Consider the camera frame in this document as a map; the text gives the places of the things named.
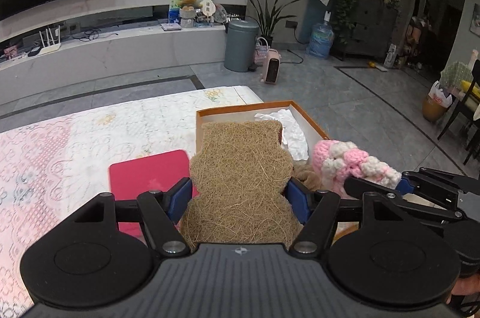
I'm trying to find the pink white crochet hat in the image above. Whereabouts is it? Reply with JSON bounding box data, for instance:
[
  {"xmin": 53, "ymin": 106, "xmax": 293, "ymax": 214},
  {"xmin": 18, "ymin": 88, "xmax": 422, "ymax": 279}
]
[{"xmin": 312, "ymin": 140, "xmax": 401, "ymax": 198}]

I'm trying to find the brown twisted towel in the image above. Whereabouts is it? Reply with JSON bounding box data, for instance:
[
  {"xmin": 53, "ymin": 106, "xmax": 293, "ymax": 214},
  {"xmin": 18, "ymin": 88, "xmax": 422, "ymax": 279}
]
[{"xmin": 292, "ymin": 161, "xmax": 322, "ymax": 191}]

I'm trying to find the brown bear-shaped loofah sponge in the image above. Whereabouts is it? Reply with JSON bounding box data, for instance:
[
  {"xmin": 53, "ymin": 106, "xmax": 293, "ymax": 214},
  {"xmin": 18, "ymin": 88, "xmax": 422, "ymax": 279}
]
[{"xmin": 180, "ymin": 119, "xmax": 305, "ymax": 253}]

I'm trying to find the red storage cube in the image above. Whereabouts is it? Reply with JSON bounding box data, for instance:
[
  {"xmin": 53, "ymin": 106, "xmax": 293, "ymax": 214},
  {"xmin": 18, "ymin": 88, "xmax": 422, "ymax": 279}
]
[{"xmin": 108, "ymin": 149, "xmax": 200, "ymax": 240}]

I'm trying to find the brown basket with bag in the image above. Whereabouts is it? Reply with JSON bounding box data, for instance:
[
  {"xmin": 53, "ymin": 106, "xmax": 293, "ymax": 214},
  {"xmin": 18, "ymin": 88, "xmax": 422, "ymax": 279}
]
[{"xmin": 422, "ymin": 80, "xmax": 453, "ymax": 123}]

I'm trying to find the orange cardboard box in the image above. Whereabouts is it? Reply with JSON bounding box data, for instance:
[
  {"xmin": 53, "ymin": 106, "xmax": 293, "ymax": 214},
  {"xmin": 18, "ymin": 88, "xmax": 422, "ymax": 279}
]
[{"xmin": 195, "ymin": 99, "xmax": 359, "ymax": 243}]

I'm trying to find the black dining chair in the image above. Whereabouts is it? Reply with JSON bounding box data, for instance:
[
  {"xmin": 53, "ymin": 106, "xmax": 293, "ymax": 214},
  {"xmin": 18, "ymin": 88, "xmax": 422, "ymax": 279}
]
[{"xmin": 438, "ymin": 59, "xmax": 479, "ymax": 164}]

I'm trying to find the patterned tablecloth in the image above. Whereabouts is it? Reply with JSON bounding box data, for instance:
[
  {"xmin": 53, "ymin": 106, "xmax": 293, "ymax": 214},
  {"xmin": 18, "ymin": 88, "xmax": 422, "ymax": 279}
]
[{"xmin": 1, "ymin": 85, "xmax": 261, "ymax": 317}]

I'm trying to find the pink space heater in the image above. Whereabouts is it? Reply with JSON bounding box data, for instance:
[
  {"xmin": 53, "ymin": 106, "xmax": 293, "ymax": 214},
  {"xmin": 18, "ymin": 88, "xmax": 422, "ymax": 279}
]
[{"xmin": 254, "ymin": 37, "xmax": 281, "ymax": 85}]

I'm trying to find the blue water jug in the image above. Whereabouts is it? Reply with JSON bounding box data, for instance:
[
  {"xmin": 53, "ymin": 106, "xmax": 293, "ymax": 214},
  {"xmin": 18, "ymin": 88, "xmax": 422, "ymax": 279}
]
[{"xmin": 306, "ymin": 11, "xmax": 335, "ymax": 59}]

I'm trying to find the dark cabinet with plants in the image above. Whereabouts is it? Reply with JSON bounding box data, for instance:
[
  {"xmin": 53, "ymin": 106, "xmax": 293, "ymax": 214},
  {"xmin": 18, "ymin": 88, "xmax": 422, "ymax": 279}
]
[{"xmin": 330, "ymin": 0, "xmax": 400, "ymax": 61}]

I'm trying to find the grey trash bin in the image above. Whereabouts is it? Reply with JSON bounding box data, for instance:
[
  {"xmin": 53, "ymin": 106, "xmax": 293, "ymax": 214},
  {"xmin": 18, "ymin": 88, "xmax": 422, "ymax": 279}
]
[{"xmin": 224, "ymin": 20, "xmax": 259, "ymax": 72}]

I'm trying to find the potted long-leaf plant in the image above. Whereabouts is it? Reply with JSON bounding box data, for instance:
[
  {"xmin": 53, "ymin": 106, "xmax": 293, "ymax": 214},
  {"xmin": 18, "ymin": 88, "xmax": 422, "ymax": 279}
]
[{"xmin": 247, "ymin": 0, "xmax": 302, "ymax": 44}]

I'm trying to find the marble tv console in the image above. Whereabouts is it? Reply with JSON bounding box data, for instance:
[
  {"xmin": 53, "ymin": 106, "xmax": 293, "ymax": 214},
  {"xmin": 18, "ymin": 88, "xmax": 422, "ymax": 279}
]
[{"xmin": 1, "ymin": 25, "xmax": 226, "ymax": 104}]

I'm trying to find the teddy bear on stand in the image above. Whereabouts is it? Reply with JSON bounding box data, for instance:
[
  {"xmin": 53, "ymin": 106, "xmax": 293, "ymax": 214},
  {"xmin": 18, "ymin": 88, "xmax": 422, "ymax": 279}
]
[{"xmin": 178, "ymin": 0, "xmax": 197, "ymax": 29}]

